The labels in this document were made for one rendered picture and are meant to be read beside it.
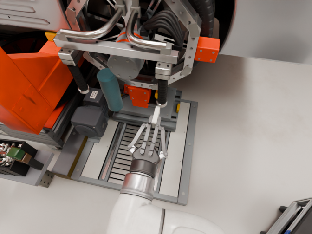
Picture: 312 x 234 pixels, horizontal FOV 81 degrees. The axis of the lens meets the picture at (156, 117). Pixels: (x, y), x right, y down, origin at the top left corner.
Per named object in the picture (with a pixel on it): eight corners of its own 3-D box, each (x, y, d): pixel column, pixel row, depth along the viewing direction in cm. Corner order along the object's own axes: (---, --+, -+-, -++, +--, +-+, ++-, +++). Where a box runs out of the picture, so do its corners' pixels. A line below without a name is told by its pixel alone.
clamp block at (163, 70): (173, 62, 67) (175, 50, 62) (169, 81, 62) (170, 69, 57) (159, 61, 67) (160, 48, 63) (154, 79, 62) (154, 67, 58)
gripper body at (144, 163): (128, 176, 56) (136, 148, 61) (155, 182, 55) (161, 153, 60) (125, 169, 49) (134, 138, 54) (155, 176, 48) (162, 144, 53)
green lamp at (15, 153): (26, 151, 78) (20, 148, 75) (20, 160, 76) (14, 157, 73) (17, 149, 79) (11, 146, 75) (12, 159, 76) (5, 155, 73)
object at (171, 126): (181, 97, 162) (182, 89, 154) (175, 133, 143) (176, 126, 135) (126, 88, 167) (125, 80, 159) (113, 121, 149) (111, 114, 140)
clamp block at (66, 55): (86, 50, 70) (81, 38, 66) (75, 66, 66) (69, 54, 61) (74, 48, 71) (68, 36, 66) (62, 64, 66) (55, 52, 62)
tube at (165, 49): (178, 21, 67) (182, -12, 58) (170, 55, 57) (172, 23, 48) (132, 16, 69) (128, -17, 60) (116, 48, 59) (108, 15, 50)
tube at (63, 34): (126, 15, 69) (122, -17, 60) (109, 47, 59) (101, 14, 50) (83, 9, 71) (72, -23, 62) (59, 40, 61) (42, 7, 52)
